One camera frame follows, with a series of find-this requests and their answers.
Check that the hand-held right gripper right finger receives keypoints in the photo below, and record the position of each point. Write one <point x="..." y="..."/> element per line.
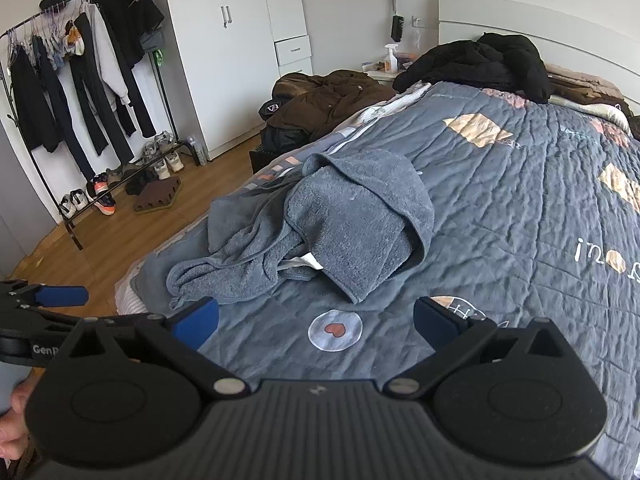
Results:
<point x="437" y="322"/>

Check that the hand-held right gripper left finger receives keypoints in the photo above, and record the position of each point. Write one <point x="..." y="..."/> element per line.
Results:
<point x="195" y="322"/>

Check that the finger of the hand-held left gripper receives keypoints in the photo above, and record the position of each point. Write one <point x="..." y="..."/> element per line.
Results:
<point x="62" y="296"/>

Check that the black metal clothes rack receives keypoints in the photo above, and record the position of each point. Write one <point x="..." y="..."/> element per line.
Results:
<point x="167" y="115"/>

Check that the person's left hand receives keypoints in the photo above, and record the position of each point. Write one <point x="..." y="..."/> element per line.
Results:
<point x="14" y="400"/>

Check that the white mattress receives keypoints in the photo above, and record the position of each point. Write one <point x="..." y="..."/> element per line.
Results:
<point x="127" y="295"/>

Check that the brown hexagonal pad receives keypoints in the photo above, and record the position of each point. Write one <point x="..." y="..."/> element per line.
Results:
<point x="157" y="195"/>

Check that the printed grey quilt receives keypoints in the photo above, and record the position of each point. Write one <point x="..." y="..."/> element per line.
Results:
<point x="500" y="185"/>

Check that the row of shoes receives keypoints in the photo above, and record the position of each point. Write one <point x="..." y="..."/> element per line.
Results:
<point x="165" y="157"/>

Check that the dark navy trousers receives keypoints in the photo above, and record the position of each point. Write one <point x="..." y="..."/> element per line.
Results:
<point x="60" y="110"/>

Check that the black long coat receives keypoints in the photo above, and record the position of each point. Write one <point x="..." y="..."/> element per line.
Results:
<point x="30" y="105"/>

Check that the black cloth with white logo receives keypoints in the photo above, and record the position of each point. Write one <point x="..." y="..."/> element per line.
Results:
<point x="272" y="109"/>

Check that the light grey hoodie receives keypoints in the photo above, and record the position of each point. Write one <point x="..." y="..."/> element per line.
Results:
<point x="107" y="60"/>

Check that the blue denim garment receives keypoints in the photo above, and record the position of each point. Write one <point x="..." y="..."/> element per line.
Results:
<point x="50" y="55"/>

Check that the brown coat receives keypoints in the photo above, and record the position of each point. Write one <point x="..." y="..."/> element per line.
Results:
<point x="330" y="95"/>

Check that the white nightstand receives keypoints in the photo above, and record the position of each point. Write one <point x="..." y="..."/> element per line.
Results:
<point x="385" y="76"/>

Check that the orange and white cloth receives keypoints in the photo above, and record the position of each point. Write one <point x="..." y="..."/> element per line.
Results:
<point x="75" y="40"/>

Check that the green tag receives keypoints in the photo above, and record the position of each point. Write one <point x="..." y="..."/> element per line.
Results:
<point x="159" y="57"/>

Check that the white wardrobe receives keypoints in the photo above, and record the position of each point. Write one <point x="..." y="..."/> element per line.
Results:
<point x="235" y="60"/>

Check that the white spray bottle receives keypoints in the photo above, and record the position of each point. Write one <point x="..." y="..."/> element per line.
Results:
<point x="391" y="60"/>

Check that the grey hanging cloth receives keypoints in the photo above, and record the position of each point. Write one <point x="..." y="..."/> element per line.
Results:
<point x="152" y="40"/>

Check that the black hooded jacket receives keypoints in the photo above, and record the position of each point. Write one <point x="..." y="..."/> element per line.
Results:
<point x="125" y="20"/>

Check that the black hairbrush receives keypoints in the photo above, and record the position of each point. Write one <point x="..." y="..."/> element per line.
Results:
<point x="397" y="30"/>

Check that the white headboard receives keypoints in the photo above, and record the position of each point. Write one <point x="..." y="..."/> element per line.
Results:
<point x="550" y="30"/>

